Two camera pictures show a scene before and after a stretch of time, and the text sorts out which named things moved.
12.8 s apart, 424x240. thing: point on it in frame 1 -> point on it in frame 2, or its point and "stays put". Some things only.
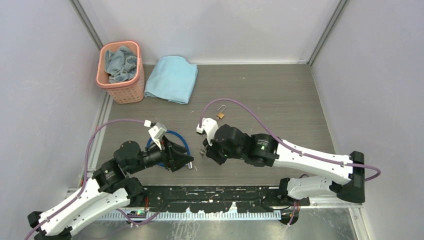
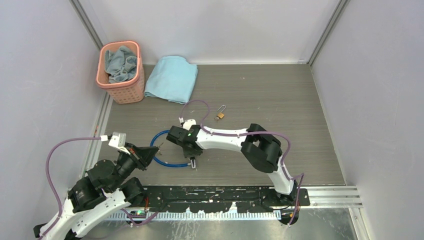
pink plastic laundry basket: x=131 y=91 stays put
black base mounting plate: x=218 y=199 stays put
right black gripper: x=211 y=152 -> x=188 y=153
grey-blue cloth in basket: x=120 y=64 stays put
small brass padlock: x=221 y=115 stays put
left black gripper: x=173 y=158 -> x=142 y=156
